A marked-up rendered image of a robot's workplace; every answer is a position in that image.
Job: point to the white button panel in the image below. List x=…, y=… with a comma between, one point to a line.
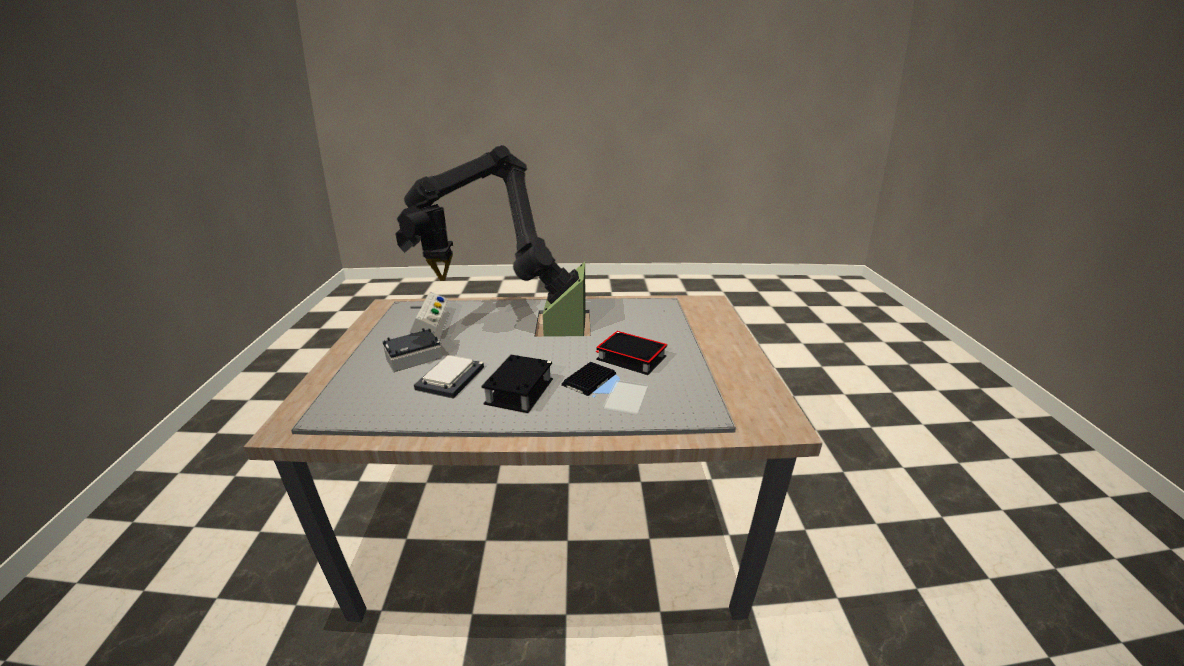
x=435, y=323

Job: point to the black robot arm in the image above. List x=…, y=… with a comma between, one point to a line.
x=415, y=222

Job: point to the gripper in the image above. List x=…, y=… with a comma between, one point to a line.
x=443, y=250

